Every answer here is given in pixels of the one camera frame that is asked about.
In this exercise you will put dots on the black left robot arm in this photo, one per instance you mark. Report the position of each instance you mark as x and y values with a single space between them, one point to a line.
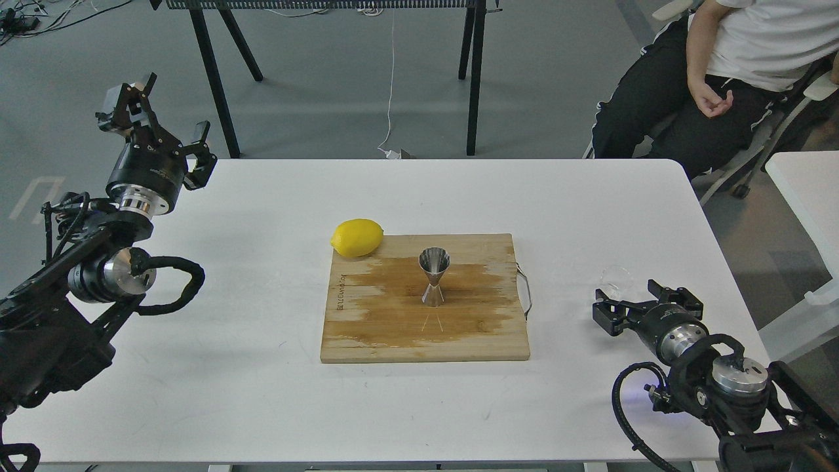
57 326

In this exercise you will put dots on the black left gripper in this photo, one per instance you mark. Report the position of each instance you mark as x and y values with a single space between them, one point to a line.
149 172

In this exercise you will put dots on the seated person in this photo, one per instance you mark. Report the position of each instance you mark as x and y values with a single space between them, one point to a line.
717 73

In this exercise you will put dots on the black metal frame table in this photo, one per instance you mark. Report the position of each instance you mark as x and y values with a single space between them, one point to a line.
333 62

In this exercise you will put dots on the wooden cutting board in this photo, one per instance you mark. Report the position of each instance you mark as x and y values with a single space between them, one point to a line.
374 312

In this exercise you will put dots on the steel double jigger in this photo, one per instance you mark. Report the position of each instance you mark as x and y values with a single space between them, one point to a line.
434 262

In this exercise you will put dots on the small clear glass cup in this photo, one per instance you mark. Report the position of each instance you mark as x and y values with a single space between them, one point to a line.
616 281

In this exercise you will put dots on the white side table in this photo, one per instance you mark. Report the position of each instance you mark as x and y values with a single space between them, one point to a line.
808 180

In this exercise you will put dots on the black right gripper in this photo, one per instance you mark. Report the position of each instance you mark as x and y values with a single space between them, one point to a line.
667 329

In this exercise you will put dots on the yellow lemon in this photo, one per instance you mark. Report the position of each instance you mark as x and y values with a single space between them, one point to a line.
357 237

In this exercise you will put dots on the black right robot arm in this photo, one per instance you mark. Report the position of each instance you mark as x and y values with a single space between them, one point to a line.
764 417

